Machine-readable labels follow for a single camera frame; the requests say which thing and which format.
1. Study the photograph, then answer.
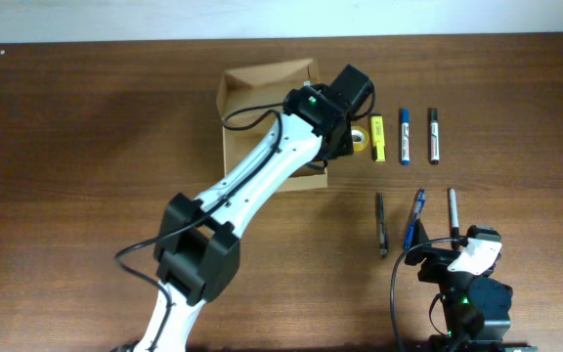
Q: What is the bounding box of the yellow tape roll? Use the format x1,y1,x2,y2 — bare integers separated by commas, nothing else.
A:
351,126,369,152

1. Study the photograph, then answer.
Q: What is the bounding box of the yellow highlighter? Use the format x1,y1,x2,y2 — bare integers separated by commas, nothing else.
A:
370,114,386,162

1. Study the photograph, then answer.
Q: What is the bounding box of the brown cardboard box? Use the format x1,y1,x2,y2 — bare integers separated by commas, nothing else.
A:
215,58,329,194

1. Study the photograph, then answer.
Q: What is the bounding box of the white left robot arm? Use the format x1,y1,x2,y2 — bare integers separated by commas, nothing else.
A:
114,65,375,351

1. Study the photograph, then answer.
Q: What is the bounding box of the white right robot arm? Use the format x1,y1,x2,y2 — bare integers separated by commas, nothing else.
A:
405,221,539,352

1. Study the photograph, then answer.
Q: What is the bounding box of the silver black marker pen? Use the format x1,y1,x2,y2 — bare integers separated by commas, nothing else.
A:
449,188,459,251

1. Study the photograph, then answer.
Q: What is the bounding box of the black ballpoint pen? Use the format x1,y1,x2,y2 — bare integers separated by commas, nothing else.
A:
376,193,388,258

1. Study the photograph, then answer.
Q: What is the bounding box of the blue ballpoint pen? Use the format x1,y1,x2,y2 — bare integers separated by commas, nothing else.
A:
404,189,425,250

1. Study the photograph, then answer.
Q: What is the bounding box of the blue whiteboard marker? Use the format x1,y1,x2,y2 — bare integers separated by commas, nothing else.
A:
400,109,411,165

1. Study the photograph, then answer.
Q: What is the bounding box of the black whiteboard marker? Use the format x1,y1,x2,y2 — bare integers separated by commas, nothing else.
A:
429,108,440,164

